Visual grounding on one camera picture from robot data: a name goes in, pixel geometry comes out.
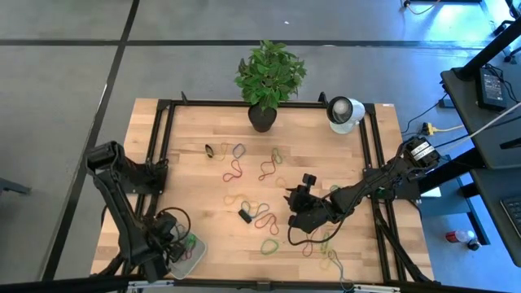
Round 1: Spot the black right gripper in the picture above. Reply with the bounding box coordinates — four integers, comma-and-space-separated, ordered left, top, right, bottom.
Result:
285, 173, 339, 234

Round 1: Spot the grey plastic bin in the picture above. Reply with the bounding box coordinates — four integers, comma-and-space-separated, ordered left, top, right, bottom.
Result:
166, 227, 208, 281

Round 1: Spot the green potted plant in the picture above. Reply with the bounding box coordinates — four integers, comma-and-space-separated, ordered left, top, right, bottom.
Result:
234, 39, 308, 133

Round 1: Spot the grey chair part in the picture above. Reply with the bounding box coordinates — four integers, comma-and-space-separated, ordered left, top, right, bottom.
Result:
0, 177, 33, 196

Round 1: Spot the red white bottle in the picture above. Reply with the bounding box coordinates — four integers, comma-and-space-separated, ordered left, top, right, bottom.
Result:
444, 229, 482, 251

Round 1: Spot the black desk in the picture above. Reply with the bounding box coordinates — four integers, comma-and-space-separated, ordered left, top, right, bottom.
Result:
440, 67, 521, 269

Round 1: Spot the black keyboard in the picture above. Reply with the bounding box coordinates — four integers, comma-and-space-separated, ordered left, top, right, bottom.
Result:
499, 195, 521, 240

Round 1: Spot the black power adapter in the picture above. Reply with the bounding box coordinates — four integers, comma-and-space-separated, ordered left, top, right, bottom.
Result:
476, 66, 509, 112

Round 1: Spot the black diagonal beam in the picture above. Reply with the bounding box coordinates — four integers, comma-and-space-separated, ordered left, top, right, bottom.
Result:
453, 18, 521, 81

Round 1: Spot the black chair base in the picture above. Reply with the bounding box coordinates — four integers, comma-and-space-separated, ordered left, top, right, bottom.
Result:
491, 0, 521, 37

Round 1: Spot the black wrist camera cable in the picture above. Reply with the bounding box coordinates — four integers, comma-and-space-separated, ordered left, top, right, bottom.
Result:
155, 206, 192, 245
287, 209, 349, 247

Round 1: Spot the black frame crossbeam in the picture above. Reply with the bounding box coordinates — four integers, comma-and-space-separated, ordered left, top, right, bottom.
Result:
0, 275, 521, 293

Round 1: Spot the black floor cable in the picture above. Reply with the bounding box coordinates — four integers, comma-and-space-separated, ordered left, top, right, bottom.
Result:
400, 92, 451, 139

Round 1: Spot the white cable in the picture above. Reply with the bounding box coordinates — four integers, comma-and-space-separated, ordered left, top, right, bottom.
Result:
445, 112, 521, 150

